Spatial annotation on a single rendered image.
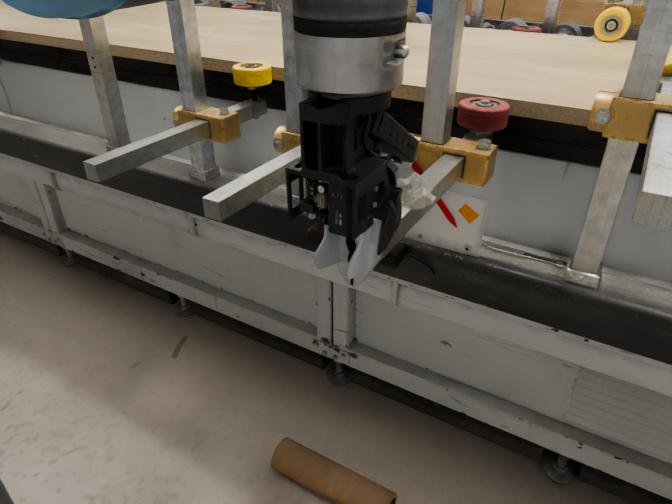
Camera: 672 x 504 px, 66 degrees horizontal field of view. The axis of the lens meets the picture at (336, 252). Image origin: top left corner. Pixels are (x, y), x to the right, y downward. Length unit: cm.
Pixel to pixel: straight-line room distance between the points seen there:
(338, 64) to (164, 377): 138
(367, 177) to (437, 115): 37
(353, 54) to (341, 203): 12
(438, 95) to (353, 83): 38
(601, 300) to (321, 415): 90
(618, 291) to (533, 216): 27
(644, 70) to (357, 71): 41
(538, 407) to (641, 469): 23
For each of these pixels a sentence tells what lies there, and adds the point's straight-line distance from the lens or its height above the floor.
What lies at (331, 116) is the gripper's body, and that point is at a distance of 41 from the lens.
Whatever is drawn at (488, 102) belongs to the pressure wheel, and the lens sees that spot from 89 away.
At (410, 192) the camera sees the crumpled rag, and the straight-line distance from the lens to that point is 64.
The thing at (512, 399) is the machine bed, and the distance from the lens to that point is 136.
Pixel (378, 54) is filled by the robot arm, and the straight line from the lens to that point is 41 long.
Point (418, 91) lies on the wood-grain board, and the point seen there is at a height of 89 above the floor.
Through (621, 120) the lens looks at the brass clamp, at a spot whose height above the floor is 95.
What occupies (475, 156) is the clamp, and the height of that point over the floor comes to 87.
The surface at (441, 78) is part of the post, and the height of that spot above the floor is 97.
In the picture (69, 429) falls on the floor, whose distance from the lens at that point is 164.
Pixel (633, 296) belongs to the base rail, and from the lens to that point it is 84.
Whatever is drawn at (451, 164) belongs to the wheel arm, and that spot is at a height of 86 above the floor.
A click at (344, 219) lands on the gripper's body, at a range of 44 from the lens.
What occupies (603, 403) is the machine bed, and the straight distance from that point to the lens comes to 130.
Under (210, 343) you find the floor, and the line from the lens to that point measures 176.
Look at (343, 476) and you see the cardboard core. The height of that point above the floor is 8.
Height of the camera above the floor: 114
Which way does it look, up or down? 32 degrees down
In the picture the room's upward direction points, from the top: straight up
